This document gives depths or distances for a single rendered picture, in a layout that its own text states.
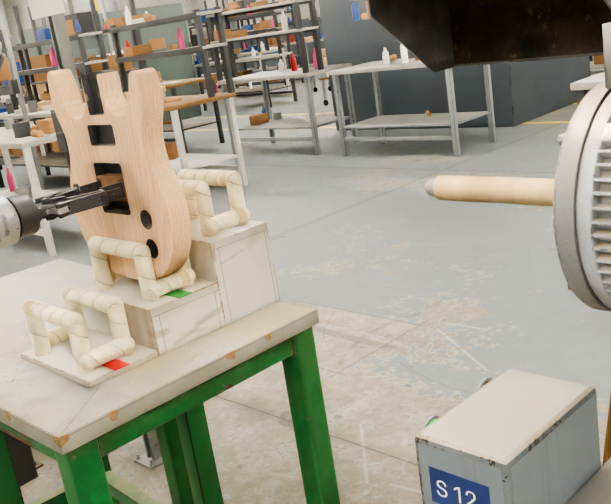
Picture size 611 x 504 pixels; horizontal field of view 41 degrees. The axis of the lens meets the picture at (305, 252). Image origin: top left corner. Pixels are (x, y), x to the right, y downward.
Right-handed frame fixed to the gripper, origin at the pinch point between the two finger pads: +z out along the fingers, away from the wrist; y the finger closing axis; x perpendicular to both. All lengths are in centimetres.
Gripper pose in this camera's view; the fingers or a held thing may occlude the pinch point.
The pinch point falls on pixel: (110, 189)
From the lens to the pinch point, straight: 162.5
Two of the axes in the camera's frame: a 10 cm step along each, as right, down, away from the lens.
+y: 6.9, 1.0, -7.2
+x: -1.6, -9.5, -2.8
